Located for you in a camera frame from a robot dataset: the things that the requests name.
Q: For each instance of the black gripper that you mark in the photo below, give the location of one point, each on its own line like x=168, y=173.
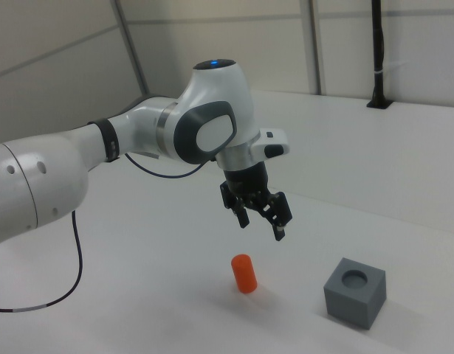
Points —
x=247, y=178

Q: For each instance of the orange cylinder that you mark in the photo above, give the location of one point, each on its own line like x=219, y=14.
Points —
x=244, y=274

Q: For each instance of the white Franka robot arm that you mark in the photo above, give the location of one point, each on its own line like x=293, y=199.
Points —
x=145, y=121

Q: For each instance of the grey block with round hole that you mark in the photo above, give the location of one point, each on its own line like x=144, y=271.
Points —
x=354, y=295

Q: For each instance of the black pole with base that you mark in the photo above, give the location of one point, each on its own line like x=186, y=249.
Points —
x=378, y=55

